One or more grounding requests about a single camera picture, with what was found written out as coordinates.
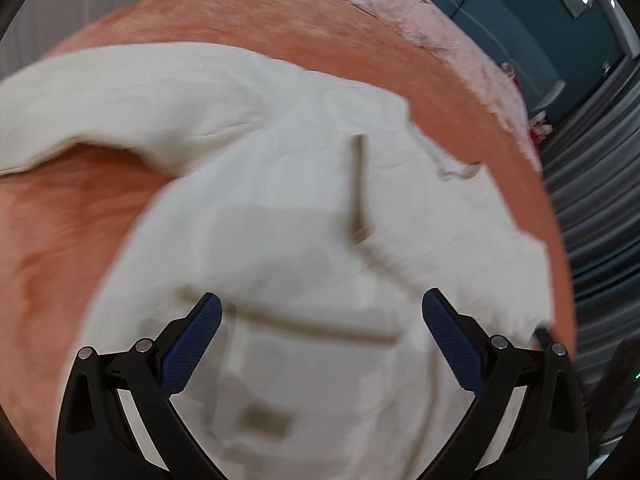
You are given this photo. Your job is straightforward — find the cream quilted blanket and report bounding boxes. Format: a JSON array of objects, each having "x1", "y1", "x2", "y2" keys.
[{"x1": 1, "y1": 42, "x2": 554, "y2": 479}]

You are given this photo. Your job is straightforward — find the orange plush bedspread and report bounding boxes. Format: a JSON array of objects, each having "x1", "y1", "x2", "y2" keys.
[{"x1": 1, "y1": 0, "x2": 576, "y2": 471}]

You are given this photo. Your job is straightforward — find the grey pleated curtain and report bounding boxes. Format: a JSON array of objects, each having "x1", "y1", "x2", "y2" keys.
[{"x1": 541, "y1": 61, "x2": 639, "y2": 457}]

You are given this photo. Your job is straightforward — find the red white plush toy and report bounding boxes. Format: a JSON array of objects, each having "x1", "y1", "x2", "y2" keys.
[{"x1": 500, "y1": 62, "x2": 553, "y2": 151}]

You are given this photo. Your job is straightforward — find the blue upholstered headboard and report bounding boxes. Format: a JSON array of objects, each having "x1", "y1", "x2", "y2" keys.
[{"x1": 380, "y1": 0, "x2": 566, "y2": 111}]

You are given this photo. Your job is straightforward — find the pink crumpled duvet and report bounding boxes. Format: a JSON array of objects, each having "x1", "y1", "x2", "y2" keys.
[{"x1": 345, "y1": 0, "x2": 541, "y2": 171}]

